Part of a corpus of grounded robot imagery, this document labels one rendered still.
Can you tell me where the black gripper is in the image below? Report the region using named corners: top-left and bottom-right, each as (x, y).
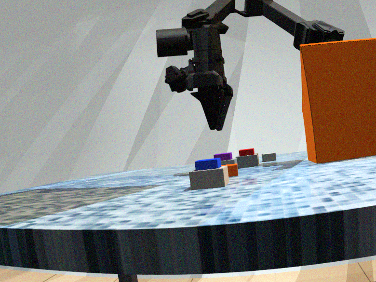
top-left (185, 50), bottom-right (233, 131)

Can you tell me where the red button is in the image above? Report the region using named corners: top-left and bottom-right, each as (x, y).
top-left (236, 148), bottom-right (259, 169)

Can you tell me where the blue button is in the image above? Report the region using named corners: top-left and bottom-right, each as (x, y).
top-left (189, 158), bottom-right (229, 190)

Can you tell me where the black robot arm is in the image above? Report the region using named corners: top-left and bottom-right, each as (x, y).
top-left (156, 0), bottom-right (345, 93)

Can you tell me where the purple button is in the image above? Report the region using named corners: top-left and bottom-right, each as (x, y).
top-left (214, 153), bottom-right (238, 165)

